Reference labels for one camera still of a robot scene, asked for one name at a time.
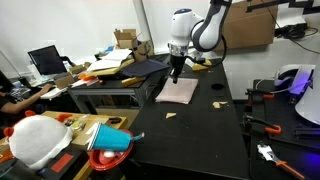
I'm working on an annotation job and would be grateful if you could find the wooden yellow table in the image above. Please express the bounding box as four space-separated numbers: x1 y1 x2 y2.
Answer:
0 110 128 180

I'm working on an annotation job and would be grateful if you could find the black cable bundle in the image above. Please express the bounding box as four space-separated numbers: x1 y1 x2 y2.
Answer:
274 22 320 55

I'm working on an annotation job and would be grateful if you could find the orange handled clamp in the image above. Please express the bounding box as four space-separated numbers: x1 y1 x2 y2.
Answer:
245 87 278 101
244 114 283 136

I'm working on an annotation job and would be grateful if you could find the aluminium frame table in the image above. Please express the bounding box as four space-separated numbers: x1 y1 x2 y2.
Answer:
68 71 168 115

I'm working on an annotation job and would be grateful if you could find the small cardboard box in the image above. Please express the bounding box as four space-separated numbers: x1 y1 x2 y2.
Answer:
133 39 155 63

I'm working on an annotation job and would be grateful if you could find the orange handled wrench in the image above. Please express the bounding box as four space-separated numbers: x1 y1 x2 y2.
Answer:
256 143 306 180

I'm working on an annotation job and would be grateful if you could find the yellow flat board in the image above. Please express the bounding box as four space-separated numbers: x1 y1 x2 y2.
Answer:
85 59 136 77

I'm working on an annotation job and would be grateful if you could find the black box with red label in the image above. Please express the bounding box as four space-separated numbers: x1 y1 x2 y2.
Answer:
34 146 90 180

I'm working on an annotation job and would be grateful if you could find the laptop computer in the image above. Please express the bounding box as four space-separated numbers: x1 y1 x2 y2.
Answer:
27 44 68 82

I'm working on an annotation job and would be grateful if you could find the bubble wrap sheet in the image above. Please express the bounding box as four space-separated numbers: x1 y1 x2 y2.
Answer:
155 77 200 105

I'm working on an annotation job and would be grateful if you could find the open cardboard box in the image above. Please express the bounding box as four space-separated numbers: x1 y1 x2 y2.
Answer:
113 28 139 50

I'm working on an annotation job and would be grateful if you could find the person in black shirt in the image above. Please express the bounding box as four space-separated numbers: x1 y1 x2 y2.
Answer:
0 69 54 116

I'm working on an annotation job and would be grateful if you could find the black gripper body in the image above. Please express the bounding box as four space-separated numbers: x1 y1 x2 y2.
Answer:
169 53 188 79

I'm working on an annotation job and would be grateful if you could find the teal plastic cup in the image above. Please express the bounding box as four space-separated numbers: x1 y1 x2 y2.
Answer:
87 121 133 152

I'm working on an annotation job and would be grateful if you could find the stack of white papers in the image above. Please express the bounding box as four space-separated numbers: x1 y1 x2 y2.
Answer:
85 48 134 73

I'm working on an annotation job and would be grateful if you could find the red plastic bowl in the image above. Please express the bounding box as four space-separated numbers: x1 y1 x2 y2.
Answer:
89 138 136 172

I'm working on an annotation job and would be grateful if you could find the white VR headset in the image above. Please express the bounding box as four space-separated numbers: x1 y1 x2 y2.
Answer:
274 64 316 96

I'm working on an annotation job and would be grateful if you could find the large cardboard box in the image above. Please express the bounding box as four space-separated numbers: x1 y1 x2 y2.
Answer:
213 0 279 53

